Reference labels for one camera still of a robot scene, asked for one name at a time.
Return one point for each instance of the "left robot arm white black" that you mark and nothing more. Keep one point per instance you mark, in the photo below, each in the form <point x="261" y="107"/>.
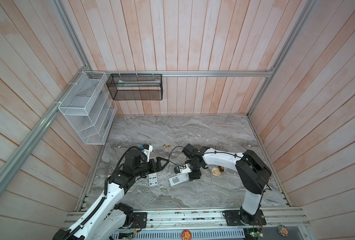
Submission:
<point x="107" y="214"/>

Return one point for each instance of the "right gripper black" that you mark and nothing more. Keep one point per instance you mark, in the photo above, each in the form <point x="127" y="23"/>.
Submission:
<point x="194" y="174"/>

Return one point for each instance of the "black wire mesh basket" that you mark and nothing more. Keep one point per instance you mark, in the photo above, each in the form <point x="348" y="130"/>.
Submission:
<point x="135" y="87"/>

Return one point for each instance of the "white remote control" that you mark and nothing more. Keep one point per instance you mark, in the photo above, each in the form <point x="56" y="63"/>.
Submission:
<point x="179" y="179"/>
<point x="152" y="179"/>

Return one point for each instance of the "round badge right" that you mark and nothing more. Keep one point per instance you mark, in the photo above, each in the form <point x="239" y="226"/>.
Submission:
<point x="283" y="230"/>

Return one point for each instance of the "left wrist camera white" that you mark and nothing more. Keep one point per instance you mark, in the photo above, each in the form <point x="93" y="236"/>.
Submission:
<point x="146" y="150"/>

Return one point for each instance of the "small yellow wooden piece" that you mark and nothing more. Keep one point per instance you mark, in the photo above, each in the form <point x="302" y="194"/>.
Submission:
<point x="166" y="146"/>

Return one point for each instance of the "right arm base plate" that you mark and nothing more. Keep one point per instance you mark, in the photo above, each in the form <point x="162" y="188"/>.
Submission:
<point x="242" y="218"/>

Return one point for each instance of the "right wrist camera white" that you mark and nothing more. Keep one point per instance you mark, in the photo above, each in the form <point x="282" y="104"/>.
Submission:
<point x="182" y="170"/>

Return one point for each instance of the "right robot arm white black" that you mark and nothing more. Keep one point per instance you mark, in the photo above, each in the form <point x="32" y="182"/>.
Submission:
<point x="253" y="172"/>

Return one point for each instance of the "round wooden coaster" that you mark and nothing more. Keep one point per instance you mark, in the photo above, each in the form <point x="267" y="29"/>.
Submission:
<point x="216" y="171"/>

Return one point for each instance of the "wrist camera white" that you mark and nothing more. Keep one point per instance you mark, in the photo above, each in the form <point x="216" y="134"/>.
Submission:
<point x="182" y="170"/>
<point x="146" y="150"/>

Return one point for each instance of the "white wire mesh shelf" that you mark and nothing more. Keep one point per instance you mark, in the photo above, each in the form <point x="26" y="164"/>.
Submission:
<point x="88" y="108"/>

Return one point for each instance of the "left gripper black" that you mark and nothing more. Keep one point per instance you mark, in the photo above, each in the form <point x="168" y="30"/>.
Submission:
<point x="154" y="168"/>

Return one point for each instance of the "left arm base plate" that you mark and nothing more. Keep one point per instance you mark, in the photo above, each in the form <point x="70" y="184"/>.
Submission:
<point x="136" y="220"/>

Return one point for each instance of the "aluminium front rail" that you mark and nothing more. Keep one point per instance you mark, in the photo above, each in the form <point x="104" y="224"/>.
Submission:
<point x="200" y="219"/>

